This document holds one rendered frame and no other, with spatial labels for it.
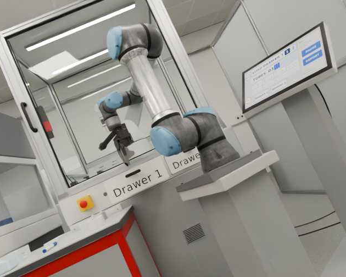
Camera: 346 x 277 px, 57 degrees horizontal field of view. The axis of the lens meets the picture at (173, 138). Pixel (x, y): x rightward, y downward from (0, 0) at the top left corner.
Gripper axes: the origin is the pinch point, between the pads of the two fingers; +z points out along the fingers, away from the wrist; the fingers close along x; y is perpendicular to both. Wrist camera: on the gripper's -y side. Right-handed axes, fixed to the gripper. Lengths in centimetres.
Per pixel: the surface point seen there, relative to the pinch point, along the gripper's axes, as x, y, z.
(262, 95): -25, 77, -5
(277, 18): 31, 177, -67
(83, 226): 0.0, -30.2, 19.3
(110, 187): -9.0, -13.9, 7.9
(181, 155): 7.3, 33.1, 7.3
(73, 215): 32.1, -30.2, 13.1
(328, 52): -59, 92, -8
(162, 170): -17.6, 9.7, 10.2
